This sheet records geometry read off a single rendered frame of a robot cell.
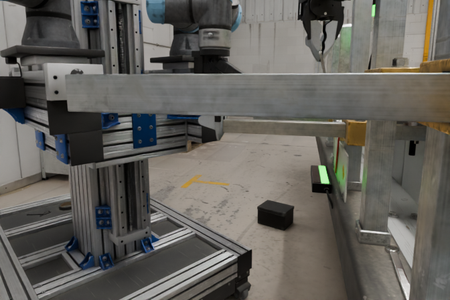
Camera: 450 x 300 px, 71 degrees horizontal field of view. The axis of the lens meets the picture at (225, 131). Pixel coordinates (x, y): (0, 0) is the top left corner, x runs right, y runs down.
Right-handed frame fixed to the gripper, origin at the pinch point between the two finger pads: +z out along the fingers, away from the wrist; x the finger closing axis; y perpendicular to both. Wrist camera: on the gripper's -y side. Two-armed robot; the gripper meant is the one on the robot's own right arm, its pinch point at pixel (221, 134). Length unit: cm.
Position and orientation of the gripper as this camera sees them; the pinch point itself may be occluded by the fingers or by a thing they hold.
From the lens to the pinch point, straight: 76.9
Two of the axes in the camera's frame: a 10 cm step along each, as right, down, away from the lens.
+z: -0.2, 9.9, 1.7
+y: -9.7, -0.6, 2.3
